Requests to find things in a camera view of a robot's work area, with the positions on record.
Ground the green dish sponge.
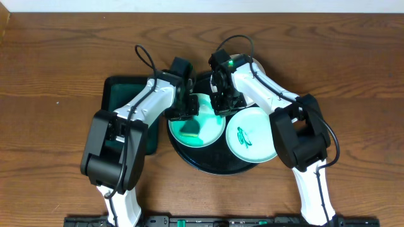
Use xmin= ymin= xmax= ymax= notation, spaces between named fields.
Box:
xmin=179 ymin=119 xmax=200 ymax=137

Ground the white plate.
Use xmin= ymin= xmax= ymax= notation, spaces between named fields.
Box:
xmin=225 ymin=107 xmax=277 ymax=163
xmin=168 ymin=93 xmax=226 ymax=148
xmin=230 ymin=54 xmax=266 ymax=108

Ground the white plate back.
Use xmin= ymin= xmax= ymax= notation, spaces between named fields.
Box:
xmin=230 ymin=54 xmax=266 ymax=108

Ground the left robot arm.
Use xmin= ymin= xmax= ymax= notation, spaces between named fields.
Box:
xmin=80 ymin=57 xmax=199 ymax=226

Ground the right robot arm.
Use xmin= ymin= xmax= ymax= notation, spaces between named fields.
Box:
xmin=208 ymin=49 xmax=338 ymax=226

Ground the round black tray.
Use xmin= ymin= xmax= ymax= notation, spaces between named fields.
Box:
xmin=167 ymin=73 xmax=259 ymax=175

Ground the rectangular black sponge tray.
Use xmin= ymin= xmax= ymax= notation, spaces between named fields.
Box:
xmin=101 ymin=76 xmax=159 ymax=155

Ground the left black cable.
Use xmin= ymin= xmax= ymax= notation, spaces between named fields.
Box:
xmin=104 ymin=44 xmax=158 ymax=227

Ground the black cable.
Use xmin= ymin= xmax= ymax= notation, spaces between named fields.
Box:
xmin=216 ymin=34 xmax=341 ymax=227
xmin=104 ymin=44 xmax=158 ymax=227

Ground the right black cable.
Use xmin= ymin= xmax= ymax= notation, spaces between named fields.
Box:
xmin=216 ymin=34 xmax=341 ymax=227

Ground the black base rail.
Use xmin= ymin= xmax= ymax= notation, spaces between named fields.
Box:
xmin=63 ymin=216 xmax=380 ymax=227

